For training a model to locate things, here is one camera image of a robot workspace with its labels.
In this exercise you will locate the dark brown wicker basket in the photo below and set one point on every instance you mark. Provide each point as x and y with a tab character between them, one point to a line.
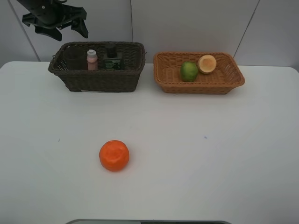
102	79

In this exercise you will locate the pink bottle white cap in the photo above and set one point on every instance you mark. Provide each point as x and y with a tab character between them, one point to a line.
92	60

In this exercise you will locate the red yellow peach fruit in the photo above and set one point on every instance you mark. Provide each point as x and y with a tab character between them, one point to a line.
207	64

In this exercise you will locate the orange tangerine fruit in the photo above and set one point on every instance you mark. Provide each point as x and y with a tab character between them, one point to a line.
114	155

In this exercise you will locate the orange wicker basket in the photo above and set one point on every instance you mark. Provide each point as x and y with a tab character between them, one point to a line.
222	80

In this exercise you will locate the green lime fruit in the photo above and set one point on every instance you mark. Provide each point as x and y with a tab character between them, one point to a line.
189	71

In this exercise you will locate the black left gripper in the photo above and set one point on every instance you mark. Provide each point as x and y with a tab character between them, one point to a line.
48	15

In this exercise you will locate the translucent purple plastic cup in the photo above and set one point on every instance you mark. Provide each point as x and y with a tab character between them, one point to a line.
75	58

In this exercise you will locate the dark green pump bottle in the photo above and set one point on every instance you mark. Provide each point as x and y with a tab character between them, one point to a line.
113	59

